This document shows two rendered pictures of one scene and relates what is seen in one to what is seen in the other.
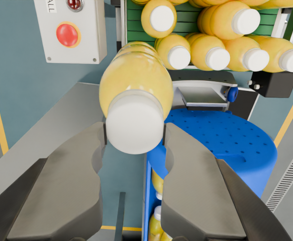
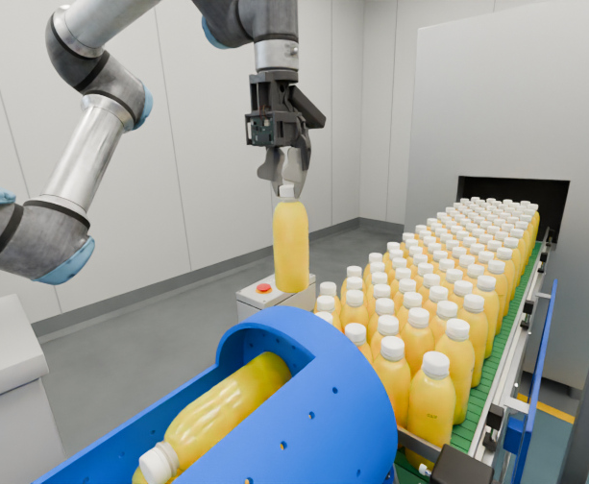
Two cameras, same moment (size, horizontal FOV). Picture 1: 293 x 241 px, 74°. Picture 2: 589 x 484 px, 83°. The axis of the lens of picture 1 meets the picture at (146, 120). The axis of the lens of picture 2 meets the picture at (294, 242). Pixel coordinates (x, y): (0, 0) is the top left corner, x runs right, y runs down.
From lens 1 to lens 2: 69 cm
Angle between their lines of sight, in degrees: 95
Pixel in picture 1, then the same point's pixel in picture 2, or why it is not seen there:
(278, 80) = (455, 458)
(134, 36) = not seen: hidden behind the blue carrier
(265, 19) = (457, 440)
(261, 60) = (395, 343)
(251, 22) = (390, 321)
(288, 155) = not seen: outside the picture
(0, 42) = not seen: hidden behind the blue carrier
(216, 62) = (352, 328)
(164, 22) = (326, 301)
